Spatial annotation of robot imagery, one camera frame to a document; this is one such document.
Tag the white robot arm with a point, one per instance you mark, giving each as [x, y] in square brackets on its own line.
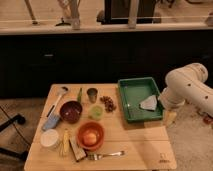
[188, 84]

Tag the green plastic cup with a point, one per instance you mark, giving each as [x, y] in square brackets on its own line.
[96, 112]

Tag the green plastic tray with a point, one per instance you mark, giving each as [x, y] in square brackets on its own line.
[134, 91]

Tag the green chili pepper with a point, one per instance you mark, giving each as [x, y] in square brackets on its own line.
[79, 97]

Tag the dark red bowl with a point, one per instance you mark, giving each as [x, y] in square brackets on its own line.
[71, 111]

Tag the white cloth in tray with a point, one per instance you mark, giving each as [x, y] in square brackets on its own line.
[150, 103]

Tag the orange bowl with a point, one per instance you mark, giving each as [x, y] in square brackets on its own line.
[90, 127]

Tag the orange fruit in bowl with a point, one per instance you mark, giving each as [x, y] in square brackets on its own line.
[90, 139]

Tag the yellow corn cob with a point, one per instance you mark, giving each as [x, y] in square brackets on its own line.
[65, 144]

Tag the silver fork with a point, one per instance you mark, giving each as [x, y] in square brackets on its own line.
[96, 156]

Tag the brown rectangular block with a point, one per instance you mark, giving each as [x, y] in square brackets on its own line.
[78, 152]

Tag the white handled spoon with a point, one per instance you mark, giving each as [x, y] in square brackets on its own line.
[61, 93]

